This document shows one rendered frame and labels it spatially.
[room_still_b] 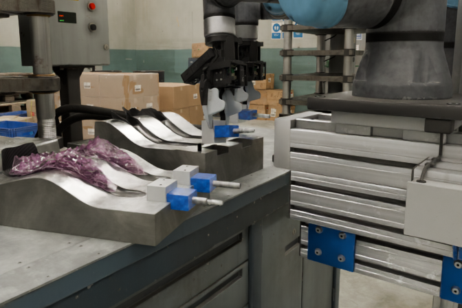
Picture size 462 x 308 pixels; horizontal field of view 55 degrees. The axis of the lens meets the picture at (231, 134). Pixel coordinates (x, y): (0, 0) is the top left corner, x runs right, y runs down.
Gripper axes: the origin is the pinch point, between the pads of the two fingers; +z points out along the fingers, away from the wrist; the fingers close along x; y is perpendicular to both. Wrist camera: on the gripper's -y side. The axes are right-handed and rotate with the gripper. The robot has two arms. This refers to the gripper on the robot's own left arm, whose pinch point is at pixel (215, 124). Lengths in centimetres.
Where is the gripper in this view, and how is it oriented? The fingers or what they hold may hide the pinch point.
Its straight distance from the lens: 104.6
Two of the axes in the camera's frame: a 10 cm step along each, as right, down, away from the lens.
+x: 5.6, 0.0, 8.3
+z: 0.4, 10.0, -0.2
